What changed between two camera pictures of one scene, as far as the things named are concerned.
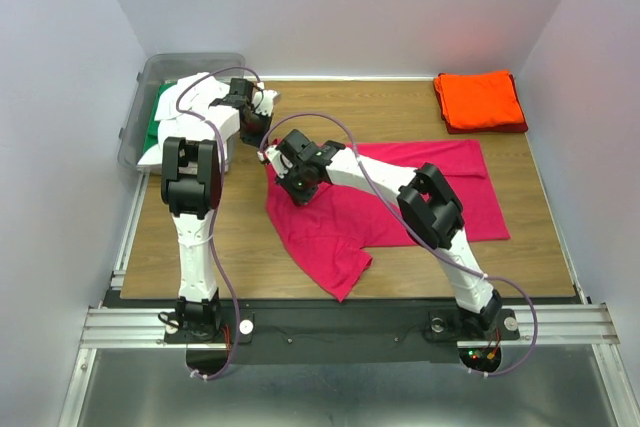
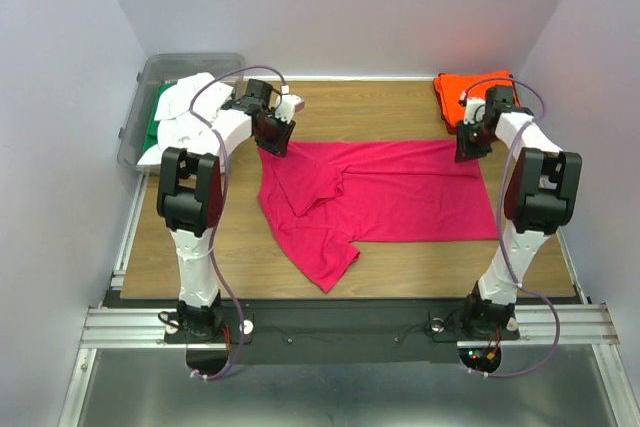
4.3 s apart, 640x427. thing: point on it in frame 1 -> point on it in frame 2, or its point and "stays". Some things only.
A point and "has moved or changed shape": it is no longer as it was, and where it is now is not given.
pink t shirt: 329,232 has moved or changed shape
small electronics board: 480,357 stays
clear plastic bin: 158,68 stays
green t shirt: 153,135 stays
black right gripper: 298,198 -> 463,151
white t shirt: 185,109 stays
